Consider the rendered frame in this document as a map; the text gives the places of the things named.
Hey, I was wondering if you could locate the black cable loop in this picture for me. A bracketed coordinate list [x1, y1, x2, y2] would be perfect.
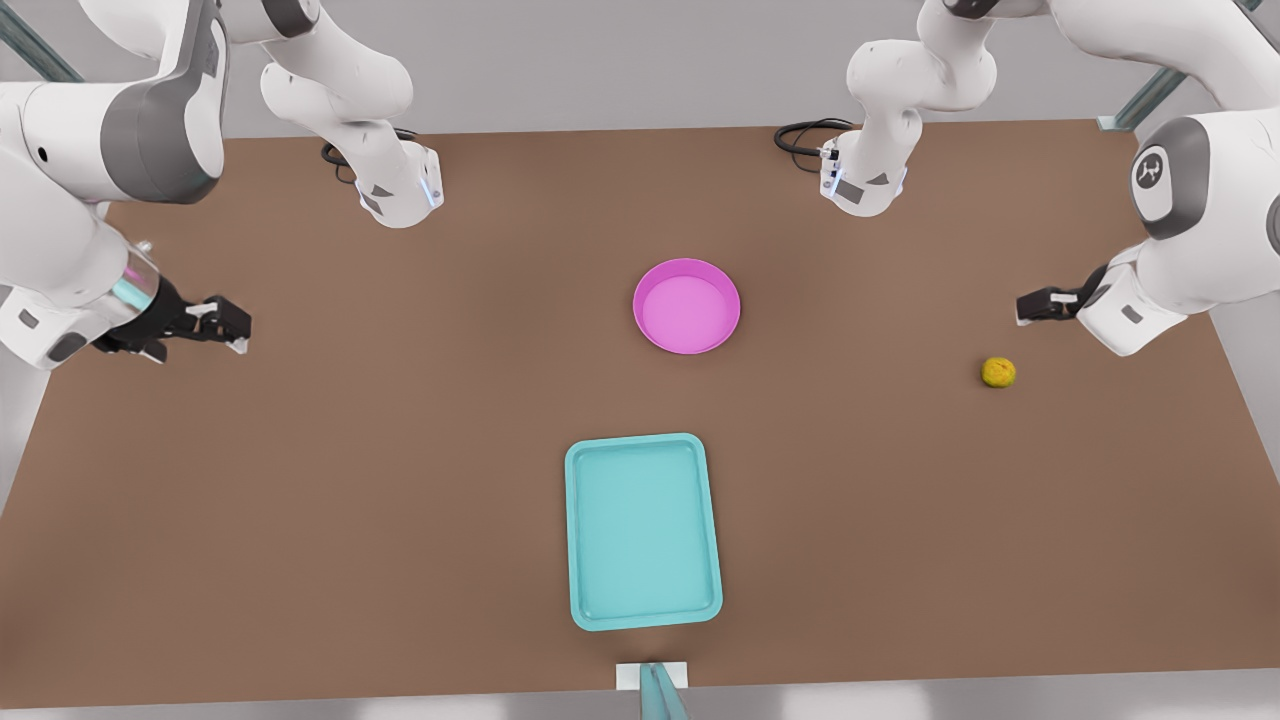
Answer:
[321, 127, 419, 185]
[773, 118, 857, 173]

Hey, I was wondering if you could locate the teal rectangular tray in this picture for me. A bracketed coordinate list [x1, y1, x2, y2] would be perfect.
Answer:
[564, 433, 724, 633]

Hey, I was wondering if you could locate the pink round plate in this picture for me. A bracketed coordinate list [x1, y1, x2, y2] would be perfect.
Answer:
[632, 258, 742, 356]

